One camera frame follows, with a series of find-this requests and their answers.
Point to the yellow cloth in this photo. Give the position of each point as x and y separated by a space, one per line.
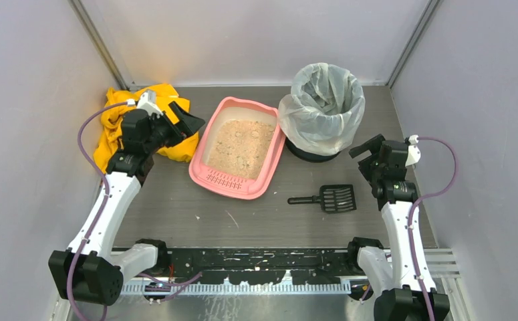
110 141

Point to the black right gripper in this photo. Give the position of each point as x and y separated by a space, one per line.
374 153

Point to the pink litter box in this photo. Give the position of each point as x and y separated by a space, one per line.
231 108

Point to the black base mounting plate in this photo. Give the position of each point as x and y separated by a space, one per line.
257 266

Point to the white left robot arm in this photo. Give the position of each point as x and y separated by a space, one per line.
86 270

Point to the black litter scoop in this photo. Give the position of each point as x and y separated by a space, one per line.
331 198

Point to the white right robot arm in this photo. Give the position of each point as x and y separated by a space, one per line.
402 286

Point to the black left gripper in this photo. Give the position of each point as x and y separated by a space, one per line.
171 126

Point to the aluminium rail frame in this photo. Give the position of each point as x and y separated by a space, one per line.
149 298

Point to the beige cat litter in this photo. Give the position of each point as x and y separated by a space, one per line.
240 148

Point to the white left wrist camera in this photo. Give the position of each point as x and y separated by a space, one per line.
147 102

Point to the white plastic bin liner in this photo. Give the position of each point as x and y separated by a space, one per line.
323 110

